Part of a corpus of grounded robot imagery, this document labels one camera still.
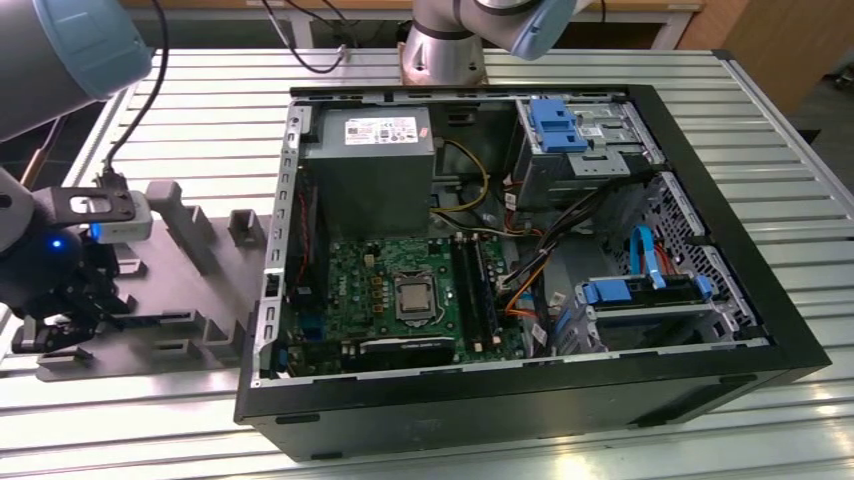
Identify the white desk frame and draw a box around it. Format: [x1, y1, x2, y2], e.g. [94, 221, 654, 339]
[122, 0, 708, 51]

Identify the orange wire bundle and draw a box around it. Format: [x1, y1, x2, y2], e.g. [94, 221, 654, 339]
[503, 277, 556, 320]

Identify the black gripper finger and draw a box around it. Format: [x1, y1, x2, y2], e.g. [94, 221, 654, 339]
[62, 254, 129, 334]
[10, 299, 101, 355]

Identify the black PC case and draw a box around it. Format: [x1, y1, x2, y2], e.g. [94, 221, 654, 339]
[231, 83, 834, 462]

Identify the silver CPU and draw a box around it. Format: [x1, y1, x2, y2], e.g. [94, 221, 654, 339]
[397, 285, 433, 312]

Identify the blue flat data wire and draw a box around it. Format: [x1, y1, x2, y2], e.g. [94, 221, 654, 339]
[628, 225, 670, 291]

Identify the wooden cabinet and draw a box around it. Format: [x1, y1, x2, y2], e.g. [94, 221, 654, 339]
[676, 0, 854, 117]

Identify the black cable bundle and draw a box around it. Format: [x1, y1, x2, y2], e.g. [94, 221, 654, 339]
[499, 168, 662, 294]

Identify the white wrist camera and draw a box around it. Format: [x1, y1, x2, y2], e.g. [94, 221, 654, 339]
[64, 185, 156, 246]

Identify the blue drive latch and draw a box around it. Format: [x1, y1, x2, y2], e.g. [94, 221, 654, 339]
[524, 98, 591, 155]

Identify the grey power supply unit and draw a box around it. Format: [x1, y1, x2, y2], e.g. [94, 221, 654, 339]
[300, 105, 439, 239]

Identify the loose cable with plug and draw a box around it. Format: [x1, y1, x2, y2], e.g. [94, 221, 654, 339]
[261, 0, 353, 75]

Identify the hard disk in blue carrier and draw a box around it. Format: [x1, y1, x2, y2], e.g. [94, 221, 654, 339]
[578, 276, 712, 309]

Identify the green motherboard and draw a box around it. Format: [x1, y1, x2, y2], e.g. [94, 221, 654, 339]
[287, 234, 535, 376]

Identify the grey parts rack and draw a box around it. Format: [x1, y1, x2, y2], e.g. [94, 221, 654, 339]
[33, 180, 275, 384]

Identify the yellow power wire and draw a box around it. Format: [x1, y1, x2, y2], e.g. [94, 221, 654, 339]
[429, 139, 493, 217]

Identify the black case fan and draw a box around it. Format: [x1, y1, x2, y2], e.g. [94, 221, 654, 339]
[287, 164, 333, 304]

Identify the metal drive cage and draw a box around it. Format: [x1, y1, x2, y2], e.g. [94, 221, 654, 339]
[511, 96, 667, 212]

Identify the metal disk bay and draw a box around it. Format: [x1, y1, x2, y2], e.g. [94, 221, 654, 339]
[556, 272, 756, 354]

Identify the blue RAM stick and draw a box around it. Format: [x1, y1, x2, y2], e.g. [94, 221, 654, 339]
[105, 312, 195, 325]
[471, 238, 503, 346]

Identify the red twisted fan wire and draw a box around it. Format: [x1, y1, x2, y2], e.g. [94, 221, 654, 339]
[296, 189, 319, 299]

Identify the black camera cable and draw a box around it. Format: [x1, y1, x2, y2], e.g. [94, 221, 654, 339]
[97, 0, 169, 192]

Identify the black graphics card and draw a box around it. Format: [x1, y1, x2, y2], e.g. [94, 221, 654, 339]
[339, 335, 459, 374]

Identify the black CPU socket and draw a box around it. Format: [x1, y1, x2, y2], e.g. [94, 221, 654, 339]
[389, 271, 447, 325]

